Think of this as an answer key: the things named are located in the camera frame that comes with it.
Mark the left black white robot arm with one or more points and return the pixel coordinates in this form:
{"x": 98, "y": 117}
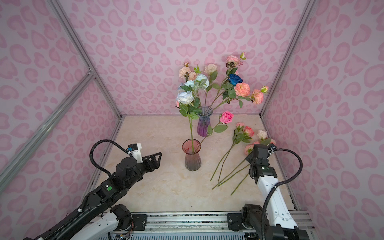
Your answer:
{"x": 128, "y": 172}

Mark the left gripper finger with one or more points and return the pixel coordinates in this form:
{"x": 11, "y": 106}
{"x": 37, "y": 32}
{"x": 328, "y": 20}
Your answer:
{"x": 156, "y": 155}
{"x": 157, "y": 162}

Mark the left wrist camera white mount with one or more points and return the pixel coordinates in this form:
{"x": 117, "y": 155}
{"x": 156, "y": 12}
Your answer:
{"x": 135, "y": 151}

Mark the dark blue rose stem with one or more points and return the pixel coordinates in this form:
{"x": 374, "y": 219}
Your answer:
{"x": 234, "y": 79}

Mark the purple blue glass vase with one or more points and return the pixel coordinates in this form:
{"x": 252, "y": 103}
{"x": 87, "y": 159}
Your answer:
{"x": 204, "y": 120}

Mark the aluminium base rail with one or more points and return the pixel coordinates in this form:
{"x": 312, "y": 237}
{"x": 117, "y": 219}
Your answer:
{"x": 170, "y": 226}

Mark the white lavender rose stem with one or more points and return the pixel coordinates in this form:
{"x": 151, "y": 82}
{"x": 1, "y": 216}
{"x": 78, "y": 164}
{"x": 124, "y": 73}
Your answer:
{"x": 187, "y": 109}

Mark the magenta rose flower stem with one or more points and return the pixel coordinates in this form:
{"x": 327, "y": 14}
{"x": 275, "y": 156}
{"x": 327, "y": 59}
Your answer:
{"x": 224, "y": 119}

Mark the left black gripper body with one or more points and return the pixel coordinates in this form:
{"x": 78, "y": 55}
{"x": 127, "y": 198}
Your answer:
{"x": 146, "y": 166}

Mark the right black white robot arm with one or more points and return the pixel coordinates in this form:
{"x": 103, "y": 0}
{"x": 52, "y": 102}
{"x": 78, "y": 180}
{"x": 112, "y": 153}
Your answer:
{"x": 272, "y": 220}

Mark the coral pink rose stem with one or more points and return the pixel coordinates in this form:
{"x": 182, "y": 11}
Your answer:
{"x": 240, "y": 93}

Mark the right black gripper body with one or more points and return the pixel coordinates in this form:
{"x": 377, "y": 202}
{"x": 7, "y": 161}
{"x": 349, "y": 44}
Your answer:
{"x": 250, "y": 158}

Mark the pile of artificial flowers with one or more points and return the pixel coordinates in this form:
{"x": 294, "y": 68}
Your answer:
{"x": 233, "y": 160}

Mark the red glass vase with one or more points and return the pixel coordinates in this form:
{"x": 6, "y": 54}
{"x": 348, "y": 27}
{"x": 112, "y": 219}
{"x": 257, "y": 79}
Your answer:
{"x": 192, "y": 159}

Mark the peach carnation flower stem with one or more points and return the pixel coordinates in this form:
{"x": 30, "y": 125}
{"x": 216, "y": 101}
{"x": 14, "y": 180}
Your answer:
{"x": 188, "y": 75}

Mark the cream rose flower stem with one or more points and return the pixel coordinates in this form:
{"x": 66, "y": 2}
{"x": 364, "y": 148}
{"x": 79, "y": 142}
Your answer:
{"x": 211, "y": 72}

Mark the left aluminium frame profile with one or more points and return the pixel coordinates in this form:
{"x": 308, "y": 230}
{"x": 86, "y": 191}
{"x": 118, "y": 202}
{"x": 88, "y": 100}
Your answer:
{"x": 20, "y": 159}

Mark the pink carnation flower stem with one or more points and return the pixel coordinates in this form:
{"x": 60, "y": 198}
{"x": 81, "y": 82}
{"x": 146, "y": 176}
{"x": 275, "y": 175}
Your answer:
{"x": 232, "y": 64}

